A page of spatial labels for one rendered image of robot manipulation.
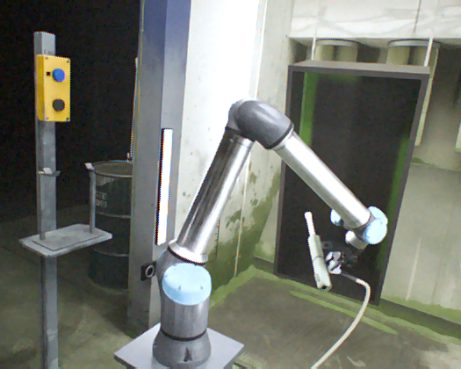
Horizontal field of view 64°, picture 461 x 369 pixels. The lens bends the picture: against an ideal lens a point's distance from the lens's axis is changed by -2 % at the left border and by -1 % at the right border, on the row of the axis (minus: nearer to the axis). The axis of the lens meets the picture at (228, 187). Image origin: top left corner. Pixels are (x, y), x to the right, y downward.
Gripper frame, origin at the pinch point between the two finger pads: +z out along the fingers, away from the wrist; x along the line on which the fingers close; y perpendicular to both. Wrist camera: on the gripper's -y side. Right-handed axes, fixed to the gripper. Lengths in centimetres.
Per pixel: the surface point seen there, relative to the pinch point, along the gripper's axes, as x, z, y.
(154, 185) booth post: 42, 22, -82
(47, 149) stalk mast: 22, 7, -130
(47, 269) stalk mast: -1, 55, -114
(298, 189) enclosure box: 75, 11, 3
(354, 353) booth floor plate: 8, 64, 64
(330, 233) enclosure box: 60, 23, 32
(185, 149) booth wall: 66, 8, -72
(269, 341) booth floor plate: 13, 82, 16
